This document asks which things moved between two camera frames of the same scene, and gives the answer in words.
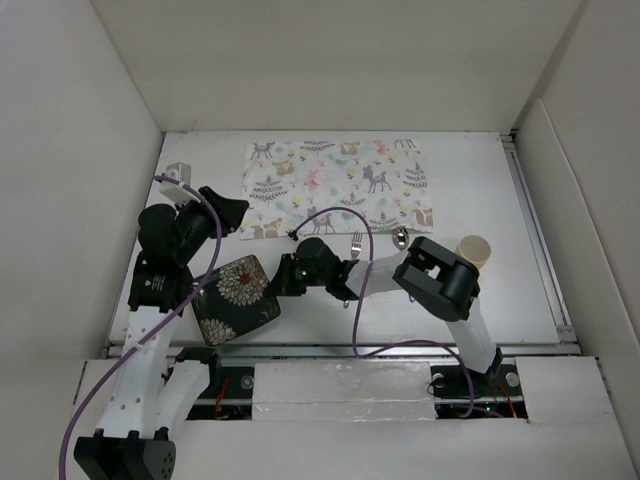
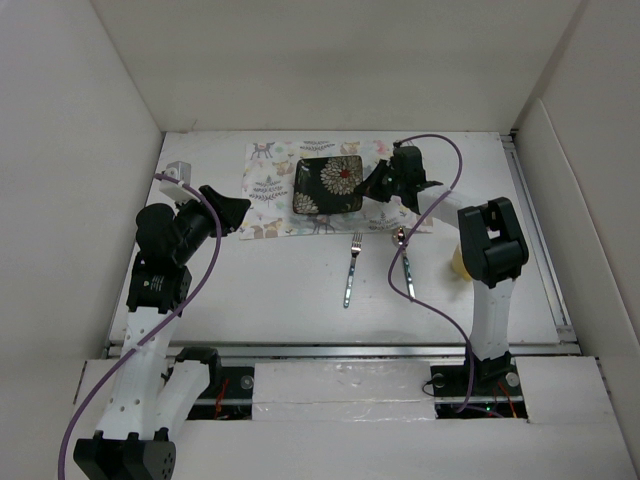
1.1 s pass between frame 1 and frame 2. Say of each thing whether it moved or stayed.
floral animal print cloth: stayed
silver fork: stayed
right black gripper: moved
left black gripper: stayed
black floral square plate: moved
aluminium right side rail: stayed
